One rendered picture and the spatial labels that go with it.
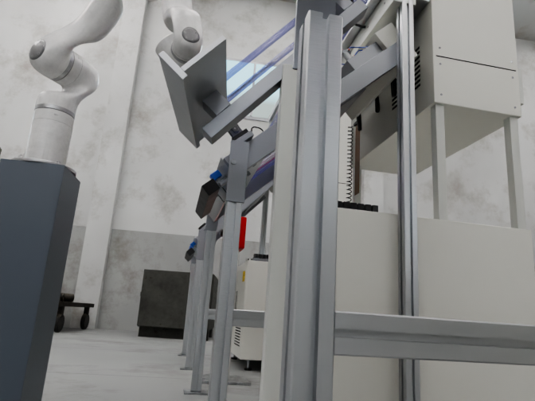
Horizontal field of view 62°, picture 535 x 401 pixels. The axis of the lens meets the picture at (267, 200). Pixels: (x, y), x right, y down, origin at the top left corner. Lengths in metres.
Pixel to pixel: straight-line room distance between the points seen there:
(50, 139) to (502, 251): 1.41
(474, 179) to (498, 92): 6.09
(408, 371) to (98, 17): 1.39
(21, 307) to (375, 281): 0.96
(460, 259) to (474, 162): 6.45
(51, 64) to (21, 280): 0.66
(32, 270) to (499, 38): 1.66
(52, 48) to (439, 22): 1.25
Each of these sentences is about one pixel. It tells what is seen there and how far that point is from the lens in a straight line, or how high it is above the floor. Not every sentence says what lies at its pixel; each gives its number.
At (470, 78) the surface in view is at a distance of 1.66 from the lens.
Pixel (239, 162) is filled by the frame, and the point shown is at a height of 0.70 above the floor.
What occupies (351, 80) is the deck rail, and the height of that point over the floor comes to 1.02.
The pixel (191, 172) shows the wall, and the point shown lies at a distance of 6.47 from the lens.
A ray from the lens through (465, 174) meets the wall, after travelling 7.69.
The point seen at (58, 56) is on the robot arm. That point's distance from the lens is 1.59.
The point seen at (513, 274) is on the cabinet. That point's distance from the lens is 1.53.
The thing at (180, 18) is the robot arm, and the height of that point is 1.05.
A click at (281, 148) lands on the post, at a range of 0.91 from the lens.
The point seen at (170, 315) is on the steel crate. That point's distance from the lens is 4.99.
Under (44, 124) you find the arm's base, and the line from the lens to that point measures 1.54.
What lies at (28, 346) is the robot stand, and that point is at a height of 0.19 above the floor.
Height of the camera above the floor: 0.31
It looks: 14 degrees up
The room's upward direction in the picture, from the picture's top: 4 degrees clockwise
